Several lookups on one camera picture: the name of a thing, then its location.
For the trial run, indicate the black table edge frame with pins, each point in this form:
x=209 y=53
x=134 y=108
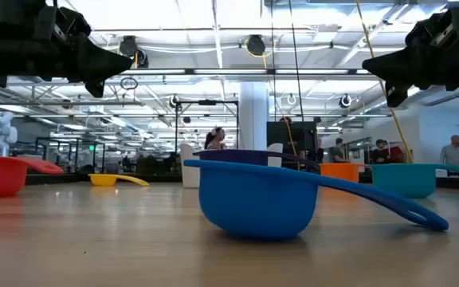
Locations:
x=162 y=178

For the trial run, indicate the white building column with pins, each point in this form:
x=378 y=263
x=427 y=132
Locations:
x=253 y=115

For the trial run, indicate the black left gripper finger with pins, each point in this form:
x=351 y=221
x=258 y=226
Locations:
x=98 y=49
x=94 y=69

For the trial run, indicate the purple measuring cup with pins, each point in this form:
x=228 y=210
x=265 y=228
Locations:
x=237 y=157

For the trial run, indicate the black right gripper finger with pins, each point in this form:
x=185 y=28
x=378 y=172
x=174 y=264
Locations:
x=397 y=60
x=398 y=75

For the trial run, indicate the red storage bins shelf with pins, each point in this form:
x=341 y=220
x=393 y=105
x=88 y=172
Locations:
x=397 y=153

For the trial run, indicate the black frame stand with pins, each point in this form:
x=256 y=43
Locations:
x=207 y=102

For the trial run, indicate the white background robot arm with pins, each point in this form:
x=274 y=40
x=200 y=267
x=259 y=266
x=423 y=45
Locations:
x=0 y=133

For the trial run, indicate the white plastic basket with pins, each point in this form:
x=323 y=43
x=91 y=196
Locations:
x=189 y=167

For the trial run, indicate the teal measuring cup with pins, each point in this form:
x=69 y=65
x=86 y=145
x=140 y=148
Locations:
x=402 y=179

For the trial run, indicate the black monitor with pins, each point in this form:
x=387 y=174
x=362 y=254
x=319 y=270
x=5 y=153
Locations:
x=305 y=137

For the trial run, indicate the orange measuring cup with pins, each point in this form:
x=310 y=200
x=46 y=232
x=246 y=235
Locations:
x=341 y=172

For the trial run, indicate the yellow measuring cup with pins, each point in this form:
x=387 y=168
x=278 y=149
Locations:
x=102 y=180

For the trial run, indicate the person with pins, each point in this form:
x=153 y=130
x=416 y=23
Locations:
x=454 y=155
x=379 y=153
x=215 y=139
x=338 y=153

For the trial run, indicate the blue measuring cup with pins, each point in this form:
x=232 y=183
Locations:
x=253 y=199

